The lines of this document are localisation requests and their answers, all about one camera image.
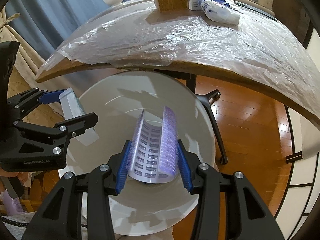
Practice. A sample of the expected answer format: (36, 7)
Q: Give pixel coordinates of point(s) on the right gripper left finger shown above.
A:
(59, 216)

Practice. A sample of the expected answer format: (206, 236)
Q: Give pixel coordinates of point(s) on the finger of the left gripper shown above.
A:
(45, 97)
(67, 126)

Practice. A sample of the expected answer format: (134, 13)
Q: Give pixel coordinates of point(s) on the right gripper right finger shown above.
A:
(247, 216)

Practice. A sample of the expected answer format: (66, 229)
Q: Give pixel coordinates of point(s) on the teal white box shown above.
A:
(72, 108)

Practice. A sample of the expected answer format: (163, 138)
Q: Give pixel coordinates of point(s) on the purple hair roller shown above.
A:
(153, 155)

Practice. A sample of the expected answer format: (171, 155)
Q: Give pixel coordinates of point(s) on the blue white tissue pack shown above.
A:
(219, 11)

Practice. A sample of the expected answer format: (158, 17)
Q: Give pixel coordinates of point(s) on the white trash bin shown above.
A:
(130, 107)

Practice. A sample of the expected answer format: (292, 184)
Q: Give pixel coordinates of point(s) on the beige curtain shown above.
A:
(27, 63)

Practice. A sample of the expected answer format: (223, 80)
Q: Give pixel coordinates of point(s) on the blue curtain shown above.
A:
(45, 24)

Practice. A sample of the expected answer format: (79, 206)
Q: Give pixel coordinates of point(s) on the dark blue smartphone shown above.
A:
(249, 7)

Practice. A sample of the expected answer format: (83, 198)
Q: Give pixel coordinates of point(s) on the dark wooden cabinet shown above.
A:
(293, 15)

